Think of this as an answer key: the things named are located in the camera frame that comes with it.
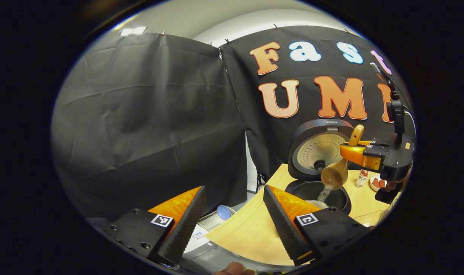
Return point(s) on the black backdrop cloth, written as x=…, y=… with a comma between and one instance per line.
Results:
x=140, y=133

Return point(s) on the wooden spoon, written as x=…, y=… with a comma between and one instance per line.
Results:
x=335, y=175

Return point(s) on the small clear drink bottle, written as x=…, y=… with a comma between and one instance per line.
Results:
x=361, y=178

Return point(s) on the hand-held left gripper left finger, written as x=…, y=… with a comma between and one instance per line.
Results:
x=186, y=233

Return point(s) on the red meat piece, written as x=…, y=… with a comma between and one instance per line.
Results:
x=382, y=183
x=376, y=182

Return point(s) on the spoonful of white rice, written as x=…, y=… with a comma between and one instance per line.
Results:
x=325, y=193

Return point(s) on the white storage box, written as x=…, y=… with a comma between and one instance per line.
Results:
x=199, y=238

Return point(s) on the round white plate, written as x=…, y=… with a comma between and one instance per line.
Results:
x=374, y=188

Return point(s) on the ceiling light strip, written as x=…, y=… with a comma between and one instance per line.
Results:
x=133, y=31

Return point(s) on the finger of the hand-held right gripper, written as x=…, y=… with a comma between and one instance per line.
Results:
x=353, y=153
x=363, y=143

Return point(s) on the black tripod stand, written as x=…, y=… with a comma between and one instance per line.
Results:
x=259, y=181

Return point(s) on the white rice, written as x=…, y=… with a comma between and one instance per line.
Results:
x=316, y=204

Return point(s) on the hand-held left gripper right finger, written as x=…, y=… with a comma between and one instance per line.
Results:
x=285, y=233

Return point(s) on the dark grey rice cooker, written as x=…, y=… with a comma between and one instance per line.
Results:
x=304, y=132

